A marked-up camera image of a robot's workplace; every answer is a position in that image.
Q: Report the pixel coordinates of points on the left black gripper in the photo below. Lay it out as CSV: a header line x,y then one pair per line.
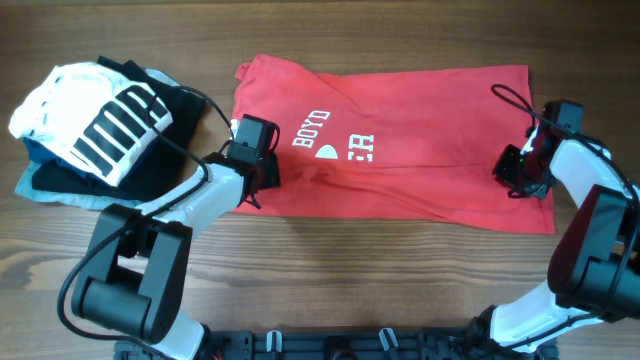
x,y
270,171

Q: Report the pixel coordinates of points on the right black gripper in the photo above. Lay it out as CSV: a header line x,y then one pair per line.
x,y
507,166

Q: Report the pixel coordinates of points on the red printed t-shirt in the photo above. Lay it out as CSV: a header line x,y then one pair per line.
x,y
404,145

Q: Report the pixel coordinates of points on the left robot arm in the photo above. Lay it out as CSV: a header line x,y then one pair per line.
x,y
131,279

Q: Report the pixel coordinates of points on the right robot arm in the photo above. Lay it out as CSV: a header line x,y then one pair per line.
x,y
593,274

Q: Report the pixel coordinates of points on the black folded garment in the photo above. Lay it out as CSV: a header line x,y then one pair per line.
x,y
186,108

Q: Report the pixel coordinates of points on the white folded shirt black letters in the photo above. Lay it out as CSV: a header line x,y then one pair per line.
x,y
92,117

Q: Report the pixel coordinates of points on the dark blue folded garment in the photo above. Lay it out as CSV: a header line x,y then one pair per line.
x,y
38,153

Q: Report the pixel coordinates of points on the light blue folded garment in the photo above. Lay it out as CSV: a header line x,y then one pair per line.
x,y
156,175

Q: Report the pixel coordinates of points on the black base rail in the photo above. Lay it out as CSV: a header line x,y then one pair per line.
x,y
428,344

